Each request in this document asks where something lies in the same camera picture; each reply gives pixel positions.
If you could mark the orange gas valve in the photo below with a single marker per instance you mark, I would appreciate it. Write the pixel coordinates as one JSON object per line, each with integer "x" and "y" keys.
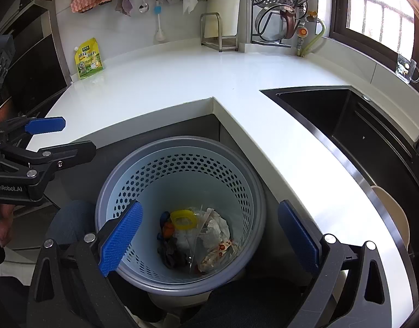
{"x": 302, "y": 31}

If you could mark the person's leg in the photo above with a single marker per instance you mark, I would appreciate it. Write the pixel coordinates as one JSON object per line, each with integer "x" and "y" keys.
{"x": 69, "y": 218}

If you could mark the steel cutting board stand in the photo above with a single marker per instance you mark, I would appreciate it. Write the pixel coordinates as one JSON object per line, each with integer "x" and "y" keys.
{"x": 219, "y": 44}

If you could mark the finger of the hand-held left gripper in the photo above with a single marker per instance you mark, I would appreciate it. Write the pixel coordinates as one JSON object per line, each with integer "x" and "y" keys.
{"x": 69, "y": 153}
{"x": 45, "y": 125}

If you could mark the black dish rack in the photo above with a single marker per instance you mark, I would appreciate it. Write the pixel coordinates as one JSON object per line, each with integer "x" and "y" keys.
{"x": 252, "y": 24}

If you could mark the grey and purple rag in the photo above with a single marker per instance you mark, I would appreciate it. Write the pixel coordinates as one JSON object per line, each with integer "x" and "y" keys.
{"x": 124, "y": 1}

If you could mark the clear plastic cup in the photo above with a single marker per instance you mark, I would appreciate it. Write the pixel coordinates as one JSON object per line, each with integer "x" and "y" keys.
{"x": 202, "y": 217}

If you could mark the blue-grey perforated waste basket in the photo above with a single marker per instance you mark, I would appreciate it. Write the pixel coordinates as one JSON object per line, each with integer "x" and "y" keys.
{"x": 195, "y": 164}

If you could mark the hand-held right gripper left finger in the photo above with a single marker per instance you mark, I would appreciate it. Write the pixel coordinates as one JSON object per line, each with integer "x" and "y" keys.
{"x": 122, "y": 235}

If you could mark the small orange peel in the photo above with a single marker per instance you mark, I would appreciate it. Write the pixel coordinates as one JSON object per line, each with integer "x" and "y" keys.
{"x": 167, "y": 229}

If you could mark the pink plastic package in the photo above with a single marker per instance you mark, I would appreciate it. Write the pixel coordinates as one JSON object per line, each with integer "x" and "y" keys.
{"x": 213, "y": 254}

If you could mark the person's left hand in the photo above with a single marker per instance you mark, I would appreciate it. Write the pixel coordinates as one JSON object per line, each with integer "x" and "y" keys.
{"x": 4, "y": 225}

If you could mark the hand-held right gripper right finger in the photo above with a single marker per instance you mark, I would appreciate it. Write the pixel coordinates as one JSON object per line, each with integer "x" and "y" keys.
{"x": 296, "y": 235}

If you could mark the yellow seasoning pouch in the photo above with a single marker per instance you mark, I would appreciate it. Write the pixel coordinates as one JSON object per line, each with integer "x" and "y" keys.
{"x": 88, "y": 59}

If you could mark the glass pot lid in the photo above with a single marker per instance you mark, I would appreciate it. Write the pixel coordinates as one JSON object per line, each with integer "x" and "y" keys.
{"x": 274, "y": 30}

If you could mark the white paper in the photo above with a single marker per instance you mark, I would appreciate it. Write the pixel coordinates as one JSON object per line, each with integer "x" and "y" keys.
{"x": 218, "y": 227}

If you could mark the white cutting board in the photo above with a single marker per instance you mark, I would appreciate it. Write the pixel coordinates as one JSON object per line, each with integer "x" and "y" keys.
{"x": 226, "y": 6}

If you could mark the black kitchen sink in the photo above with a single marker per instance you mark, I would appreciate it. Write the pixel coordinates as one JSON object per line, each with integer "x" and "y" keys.
{"x": 360, "y": 136}

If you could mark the yellow rimmed plastic lid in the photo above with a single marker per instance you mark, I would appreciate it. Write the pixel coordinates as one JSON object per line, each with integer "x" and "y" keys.
{"x": 182, "y": 227}

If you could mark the dark cloth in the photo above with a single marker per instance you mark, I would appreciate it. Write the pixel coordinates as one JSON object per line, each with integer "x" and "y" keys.
{"x": 170, "y": 252}

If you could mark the black oven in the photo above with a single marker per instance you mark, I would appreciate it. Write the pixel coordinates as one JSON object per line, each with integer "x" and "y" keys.
{"x": 28, "y": 58}

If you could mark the clear glass mug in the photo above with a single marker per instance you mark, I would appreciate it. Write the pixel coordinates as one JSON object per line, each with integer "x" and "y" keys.
{"x": 406, "y": 68}

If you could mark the blue and white bottle brush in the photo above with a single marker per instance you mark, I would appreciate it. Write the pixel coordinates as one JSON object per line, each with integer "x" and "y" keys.
{"x": 158, "y": 10}

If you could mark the brown framed window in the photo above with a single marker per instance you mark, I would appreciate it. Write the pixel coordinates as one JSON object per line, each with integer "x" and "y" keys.
{"x": 339, "y": 6}

